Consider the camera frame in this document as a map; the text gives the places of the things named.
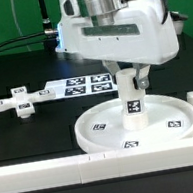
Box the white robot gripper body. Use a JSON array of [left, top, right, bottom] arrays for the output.
[[60, 0, 179, 65]]

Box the black cable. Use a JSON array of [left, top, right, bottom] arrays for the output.
[[0, 27, 61, 63]]

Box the white front fence bar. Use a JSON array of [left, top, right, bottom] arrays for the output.
[[0, 138, 193, 193]]

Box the thin white cable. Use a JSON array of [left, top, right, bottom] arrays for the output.
[[9, 0, 33, 54]]

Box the white round table top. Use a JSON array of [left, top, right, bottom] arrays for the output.
[[74, 94, 193, 153]]

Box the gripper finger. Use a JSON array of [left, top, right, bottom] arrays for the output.
[[133, 63, 150, 90], [102, 60, 120, 74]]

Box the white marker tag sheet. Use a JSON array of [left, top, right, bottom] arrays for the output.
[[43, 70, 120, 103]]

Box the white cross-shaped table base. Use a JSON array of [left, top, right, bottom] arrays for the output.
[[0, 86, 56, 118]]

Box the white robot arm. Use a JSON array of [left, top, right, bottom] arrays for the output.
[[56, 0, 179, 90]]

